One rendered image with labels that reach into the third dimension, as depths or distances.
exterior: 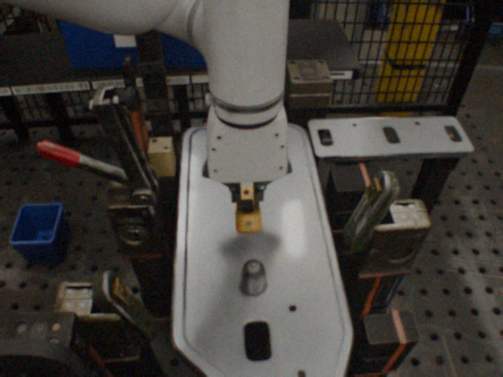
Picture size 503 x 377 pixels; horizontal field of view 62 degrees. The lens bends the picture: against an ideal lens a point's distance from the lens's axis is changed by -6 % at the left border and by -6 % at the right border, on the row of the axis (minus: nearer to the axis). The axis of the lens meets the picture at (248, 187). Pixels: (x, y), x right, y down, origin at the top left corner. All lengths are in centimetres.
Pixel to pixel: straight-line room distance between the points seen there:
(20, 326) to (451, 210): 96
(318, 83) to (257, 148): 31
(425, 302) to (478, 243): 22
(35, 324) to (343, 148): 54
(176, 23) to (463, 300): 78
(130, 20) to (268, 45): 15
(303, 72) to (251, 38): 41
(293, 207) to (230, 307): 19
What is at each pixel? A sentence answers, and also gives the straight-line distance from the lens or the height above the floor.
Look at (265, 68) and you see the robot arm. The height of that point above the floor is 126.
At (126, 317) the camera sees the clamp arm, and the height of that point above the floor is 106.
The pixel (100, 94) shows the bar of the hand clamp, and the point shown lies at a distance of 53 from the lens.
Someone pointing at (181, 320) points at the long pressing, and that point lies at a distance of 56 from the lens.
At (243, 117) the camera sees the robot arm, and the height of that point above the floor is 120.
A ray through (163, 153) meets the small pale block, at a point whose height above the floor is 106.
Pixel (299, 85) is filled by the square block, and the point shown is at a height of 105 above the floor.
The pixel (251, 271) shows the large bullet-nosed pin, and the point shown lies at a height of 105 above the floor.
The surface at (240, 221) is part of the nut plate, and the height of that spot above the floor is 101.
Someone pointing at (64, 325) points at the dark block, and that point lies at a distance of 46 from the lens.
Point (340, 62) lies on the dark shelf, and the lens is 93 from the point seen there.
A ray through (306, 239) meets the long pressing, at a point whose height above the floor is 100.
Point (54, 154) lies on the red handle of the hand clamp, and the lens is 59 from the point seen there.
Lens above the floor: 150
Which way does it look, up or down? 47 degrees down
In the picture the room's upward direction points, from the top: straight up
